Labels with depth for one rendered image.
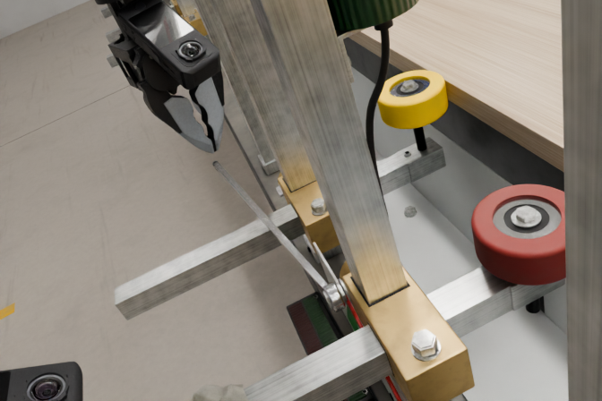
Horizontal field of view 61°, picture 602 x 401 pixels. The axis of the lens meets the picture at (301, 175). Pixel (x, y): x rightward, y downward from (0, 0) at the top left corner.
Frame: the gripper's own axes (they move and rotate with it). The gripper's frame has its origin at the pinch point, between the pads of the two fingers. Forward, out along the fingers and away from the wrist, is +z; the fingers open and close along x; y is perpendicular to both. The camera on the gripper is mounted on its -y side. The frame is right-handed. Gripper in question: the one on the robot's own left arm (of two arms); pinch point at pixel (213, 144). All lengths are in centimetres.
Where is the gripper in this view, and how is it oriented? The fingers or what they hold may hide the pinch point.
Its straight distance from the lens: 61.6
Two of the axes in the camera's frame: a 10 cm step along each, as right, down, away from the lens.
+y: -6.1, -3.0, 7.4
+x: -7.3, 5.6, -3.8
